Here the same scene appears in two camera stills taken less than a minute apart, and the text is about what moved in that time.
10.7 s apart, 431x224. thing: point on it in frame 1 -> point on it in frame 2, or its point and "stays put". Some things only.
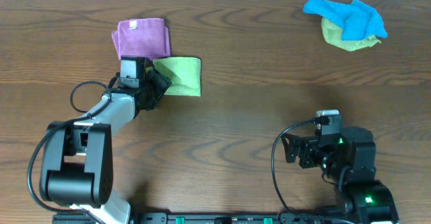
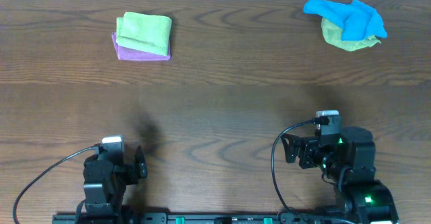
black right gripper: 293,150 stays put
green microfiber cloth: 184,73 -> 146,31
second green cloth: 333,33 stays put
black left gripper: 158,83 -> 135,169
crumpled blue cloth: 357,20 stays put
